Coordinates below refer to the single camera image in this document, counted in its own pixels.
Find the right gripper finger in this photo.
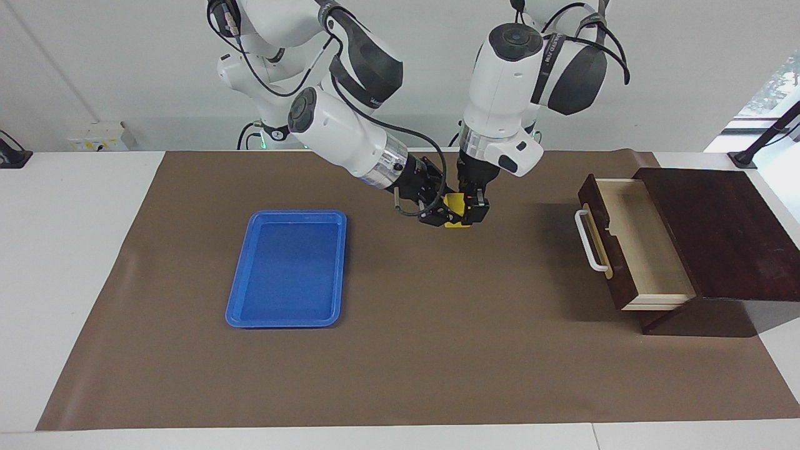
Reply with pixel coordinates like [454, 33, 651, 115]
[419, 199, 454, 227]
[428, 159, 452, 198]

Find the yellow block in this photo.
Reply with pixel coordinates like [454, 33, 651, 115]
[442, 192, 471, 229]

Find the white drawer handle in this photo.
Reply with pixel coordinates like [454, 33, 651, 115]
[574, 209, 610, 274]

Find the dark wooden drawer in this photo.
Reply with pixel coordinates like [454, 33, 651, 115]
[574, 174, 696, 312]

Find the brown table mat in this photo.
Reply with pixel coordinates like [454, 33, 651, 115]
[36, 150, 800, 432]

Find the blue plastic tray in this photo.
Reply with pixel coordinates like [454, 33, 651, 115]
[225, 209, 348, 329]

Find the dark wooden cabinet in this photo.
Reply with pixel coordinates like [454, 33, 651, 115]
[631, 167, 800, 336]

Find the black angled stand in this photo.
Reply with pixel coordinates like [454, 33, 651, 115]
[728, 100, 800, 169]

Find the window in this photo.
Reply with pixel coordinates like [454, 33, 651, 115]
[737, 50, 800, 119]

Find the black table clamp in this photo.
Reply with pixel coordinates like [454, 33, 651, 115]
[0, 129, 33, 169]

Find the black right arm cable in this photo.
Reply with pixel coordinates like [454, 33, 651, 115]
[209, 0, 449, 218]

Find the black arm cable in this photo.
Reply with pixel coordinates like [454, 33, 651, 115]
[209, 0, 449, 218]
[512, 0, 631, 85]

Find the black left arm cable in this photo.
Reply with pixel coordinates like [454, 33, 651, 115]
[512, 0, 631, 85]

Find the white wall socket box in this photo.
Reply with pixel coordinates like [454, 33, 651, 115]
[67, 122, 139, 153]

